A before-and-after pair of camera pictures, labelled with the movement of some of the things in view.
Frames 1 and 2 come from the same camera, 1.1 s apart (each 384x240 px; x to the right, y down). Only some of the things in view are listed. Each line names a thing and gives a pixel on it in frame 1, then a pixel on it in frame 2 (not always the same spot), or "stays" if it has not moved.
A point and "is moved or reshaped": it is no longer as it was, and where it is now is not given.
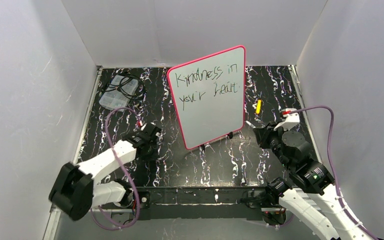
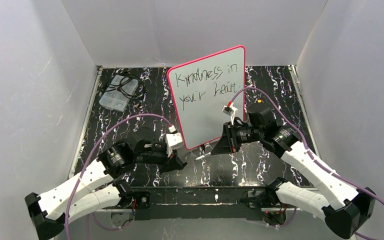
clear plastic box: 121,91 stays
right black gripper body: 263,136 -> 228,137
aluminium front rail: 233,199 stays
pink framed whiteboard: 209,93 stays
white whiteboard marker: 250,124 is moved or reshaped
